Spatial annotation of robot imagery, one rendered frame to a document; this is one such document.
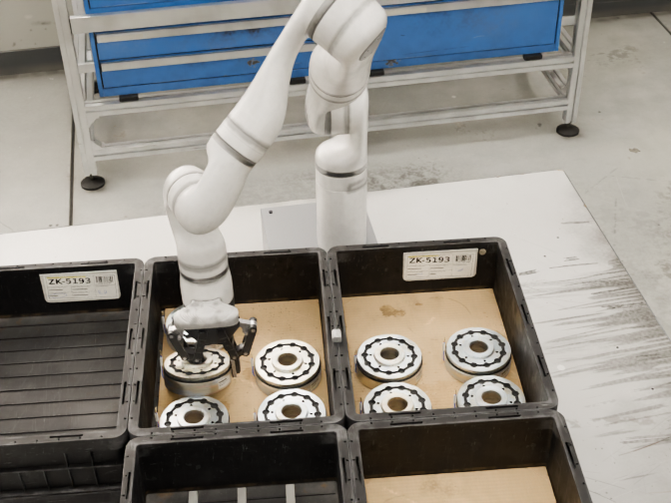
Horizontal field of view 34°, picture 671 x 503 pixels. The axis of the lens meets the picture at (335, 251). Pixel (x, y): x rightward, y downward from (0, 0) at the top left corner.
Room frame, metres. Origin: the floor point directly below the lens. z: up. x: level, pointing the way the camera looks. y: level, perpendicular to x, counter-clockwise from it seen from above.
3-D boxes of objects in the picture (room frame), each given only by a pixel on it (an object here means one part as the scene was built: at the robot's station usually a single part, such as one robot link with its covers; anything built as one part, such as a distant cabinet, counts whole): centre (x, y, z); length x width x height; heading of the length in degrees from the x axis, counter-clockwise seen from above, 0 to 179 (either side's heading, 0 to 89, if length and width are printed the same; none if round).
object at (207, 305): (1.20, 0.19, 1.04); 0.11 x 0.09 x 0.06; 3
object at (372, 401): (1.13, -0.09, 0.86); 0.10 x 0.10 x 0.01
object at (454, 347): (1.25, -0.22, 0.86); 0.10 x 0.10 x 0.01
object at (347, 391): (1.24, -0.15, 0.92); 0.40 x 0.30 x 0.02; 4
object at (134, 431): (1.22, 0.15, 0.92); 0.40 x 0.30 x 0.02; 4
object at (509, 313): (1.24, -0.15, 0.87); 0.40 x 0.30 x 0.11; 4
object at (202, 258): (1.22, 0.19, 1.14); 0.09 x 0.07 x 0.15; 26
